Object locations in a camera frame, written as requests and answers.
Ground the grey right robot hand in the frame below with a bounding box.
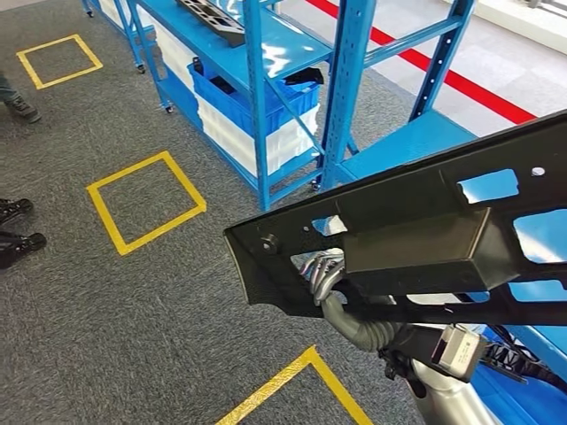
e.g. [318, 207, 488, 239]
[299, 249, 359, 340]

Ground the black plastic panel part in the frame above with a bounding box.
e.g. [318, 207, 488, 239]
[175, 0, 246, 48]
[223, 111, 567, 328]

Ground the blue metal shelf rack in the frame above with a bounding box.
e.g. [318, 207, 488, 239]
[312, 0, 567, 389]
[81, 0, 333, 213]

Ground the black ribbed plastic part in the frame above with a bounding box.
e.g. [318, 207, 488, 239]
[482, 342, 567, 395]

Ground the yellow tape floor square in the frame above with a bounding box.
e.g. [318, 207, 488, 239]
[215, 345, 374, 425]

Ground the white plastic crate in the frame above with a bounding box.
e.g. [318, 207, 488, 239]
[195, 93, 321, 178]

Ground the person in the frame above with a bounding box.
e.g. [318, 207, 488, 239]
[0, 70, 42, 124]
[0, 197, 48, 271]

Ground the black wrist cable bundle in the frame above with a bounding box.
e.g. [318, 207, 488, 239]
[384, 351, 429, 400]

